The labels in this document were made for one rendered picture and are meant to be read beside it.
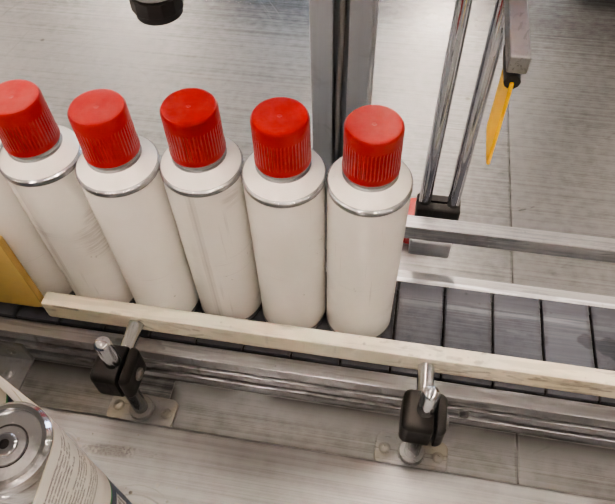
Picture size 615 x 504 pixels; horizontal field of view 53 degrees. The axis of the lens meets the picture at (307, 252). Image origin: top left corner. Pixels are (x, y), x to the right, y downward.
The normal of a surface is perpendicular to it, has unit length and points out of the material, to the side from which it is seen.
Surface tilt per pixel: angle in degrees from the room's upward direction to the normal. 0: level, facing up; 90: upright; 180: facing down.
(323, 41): 90
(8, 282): 90
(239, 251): 90
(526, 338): 0
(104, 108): 3
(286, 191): 42
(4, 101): 3
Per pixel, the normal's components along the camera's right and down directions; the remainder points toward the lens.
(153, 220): 0.73, 0.55
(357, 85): -0.17, 0.80
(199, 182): 0.00, 0.10
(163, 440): -0.02, -0.59
